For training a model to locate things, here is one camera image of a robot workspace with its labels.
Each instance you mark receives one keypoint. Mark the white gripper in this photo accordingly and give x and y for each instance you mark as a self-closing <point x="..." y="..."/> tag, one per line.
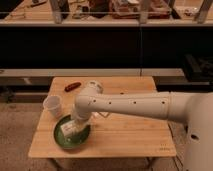
<point x="82" y="123"/>

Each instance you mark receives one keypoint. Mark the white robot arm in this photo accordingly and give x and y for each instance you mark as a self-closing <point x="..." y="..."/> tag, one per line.
<point x="193" y="109"/>

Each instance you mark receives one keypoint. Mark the green ceramic bowl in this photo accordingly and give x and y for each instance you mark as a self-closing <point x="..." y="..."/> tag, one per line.
<point x="70" y="142"/>

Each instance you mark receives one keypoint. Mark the wooden table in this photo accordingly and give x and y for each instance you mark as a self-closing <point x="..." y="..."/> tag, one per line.
<point x="118" y="136"/>

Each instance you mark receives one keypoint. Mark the white paper cup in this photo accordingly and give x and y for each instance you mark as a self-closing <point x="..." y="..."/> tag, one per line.
<point x="53" y="105"/>

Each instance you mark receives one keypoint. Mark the red sausage toy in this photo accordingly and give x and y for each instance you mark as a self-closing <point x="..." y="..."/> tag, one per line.
<point x="72" y="86"/>

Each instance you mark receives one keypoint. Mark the long shelf rack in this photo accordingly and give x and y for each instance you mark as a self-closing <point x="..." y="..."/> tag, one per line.
<point x="43" y="38"/>

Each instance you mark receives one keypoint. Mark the black box on right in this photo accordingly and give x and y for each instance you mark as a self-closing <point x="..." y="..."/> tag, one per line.
<point x="198" y="69"/>

